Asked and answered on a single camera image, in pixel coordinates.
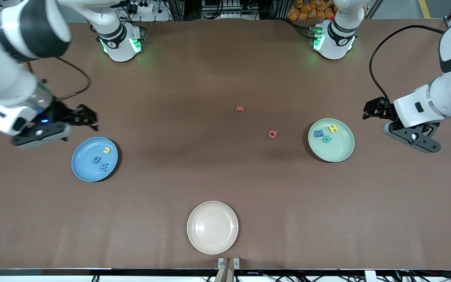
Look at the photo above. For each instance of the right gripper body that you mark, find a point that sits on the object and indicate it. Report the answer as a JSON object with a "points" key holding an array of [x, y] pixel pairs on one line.
{"points": [[60, 114]]}

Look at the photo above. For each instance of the grey-blue foam letter g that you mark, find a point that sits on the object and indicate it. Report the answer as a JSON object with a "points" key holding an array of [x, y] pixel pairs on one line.
{"points": [[98, 160]]}

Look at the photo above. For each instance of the blue foam letter E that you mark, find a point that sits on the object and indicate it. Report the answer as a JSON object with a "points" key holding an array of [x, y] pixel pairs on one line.
{"points": [[103, 168]]}

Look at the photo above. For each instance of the yellow foam letter H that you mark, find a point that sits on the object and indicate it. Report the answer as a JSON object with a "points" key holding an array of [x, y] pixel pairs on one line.
{"points": [[333, 128]]}

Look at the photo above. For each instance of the teal foam letter R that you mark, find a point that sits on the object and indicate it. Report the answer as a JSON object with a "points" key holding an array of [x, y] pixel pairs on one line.
{"points": [[327, 138]]}

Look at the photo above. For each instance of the blue foam letter W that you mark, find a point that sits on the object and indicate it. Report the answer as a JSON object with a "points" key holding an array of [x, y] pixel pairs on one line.
{"points": [[319, 133]]}

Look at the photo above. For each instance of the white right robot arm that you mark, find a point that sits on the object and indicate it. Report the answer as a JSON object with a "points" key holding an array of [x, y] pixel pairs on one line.
{"points": [[2, 78]]}

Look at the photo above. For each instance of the blue plate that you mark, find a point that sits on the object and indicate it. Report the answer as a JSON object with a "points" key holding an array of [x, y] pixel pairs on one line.
{"points": [[84, 168]]}

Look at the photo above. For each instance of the green plate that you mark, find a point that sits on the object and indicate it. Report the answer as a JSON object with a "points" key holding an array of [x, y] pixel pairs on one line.
{"points": [[337, 150]]}

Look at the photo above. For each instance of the red foam letter Q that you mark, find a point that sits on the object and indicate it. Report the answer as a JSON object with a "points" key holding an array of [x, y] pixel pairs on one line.
{"points": [[270, 135]]}

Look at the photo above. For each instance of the orange bags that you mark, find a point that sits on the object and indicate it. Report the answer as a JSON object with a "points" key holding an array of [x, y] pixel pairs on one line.
{"points": [[307, 9]]}

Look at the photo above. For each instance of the white power strip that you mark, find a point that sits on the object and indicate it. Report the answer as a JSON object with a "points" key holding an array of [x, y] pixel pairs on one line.
{"points": [[142, 6]]}

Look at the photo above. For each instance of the beige plate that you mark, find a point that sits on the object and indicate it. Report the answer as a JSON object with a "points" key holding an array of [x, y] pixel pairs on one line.
{"points": [[212, 227]]}

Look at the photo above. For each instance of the metal equipment rack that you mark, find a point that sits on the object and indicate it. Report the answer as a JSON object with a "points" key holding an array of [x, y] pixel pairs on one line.
{"points": [[229, 8]]}

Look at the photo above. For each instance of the metal table edge bracket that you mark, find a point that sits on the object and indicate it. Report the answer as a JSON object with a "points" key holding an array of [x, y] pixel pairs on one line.
{"points": [[228, 263]]}

